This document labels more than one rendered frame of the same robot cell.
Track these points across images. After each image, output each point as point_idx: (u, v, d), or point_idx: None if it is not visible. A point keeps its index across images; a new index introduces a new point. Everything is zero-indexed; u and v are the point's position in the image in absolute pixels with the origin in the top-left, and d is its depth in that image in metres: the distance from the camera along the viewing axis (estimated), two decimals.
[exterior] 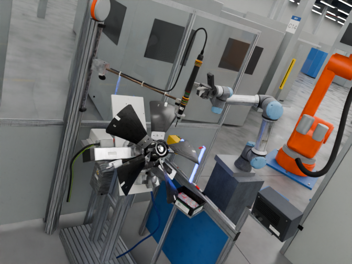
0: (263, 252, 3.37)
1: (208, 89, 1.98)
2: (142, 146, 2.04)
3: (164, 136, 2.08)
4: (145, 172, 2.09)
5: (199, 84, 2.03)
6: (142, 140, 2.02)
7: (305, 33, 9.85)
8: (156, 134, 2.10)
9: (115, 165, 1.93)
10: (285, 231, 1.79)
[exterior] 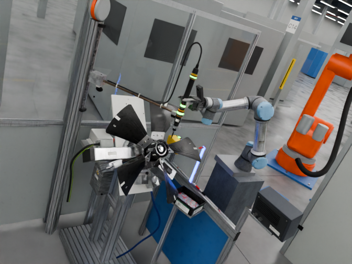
0: (263, 252, 3.37)
1: (195, 101, 1.98)
2: (142, 146, 2.04)
3: (164, 136, 2.08)
4: (145, 172, 2.09)
5: (188, 97, 2.02)
6: (142, 140, 2.02)
7: (305, 33, 9.85)
8: (156, 134, 2.10)
9: (115, 165, 1.93)
10: (285, 231, 1.79)
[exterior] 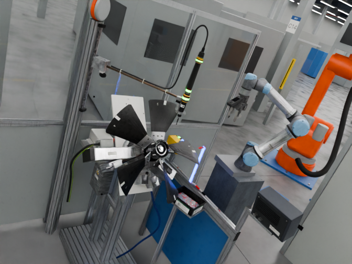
0: (263, 252, 3.37)
1: (239, 112, 2.29)
2: (151, 137, 2.10)
3: (171, 152, 2.09)
4: (145, 172, 2.09)
5: (232, 108, 2.34)
6: (157, 133, 2.10)
7: (305, 33, 9.85)
8: None
9: (115, 165, 1.93)
10: (285, 231, 1.79)
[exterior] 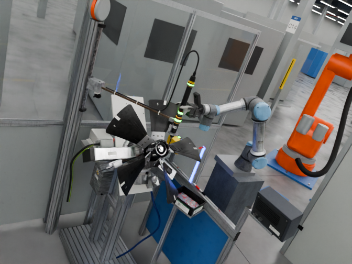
0: (263, 252, 3.37)
1: (193, 108, 1.99)
2: (151, 137, 2.10)
3: (171, 152, 2.10)
4: (145, 172, 2.09)
5: (186, 103, 2.04)
6: (157, 133, 2.10)
7: (305, 33, 9.85)
8: None
9: (115, 165, 1.93)
10: (285, 231, 1.79)
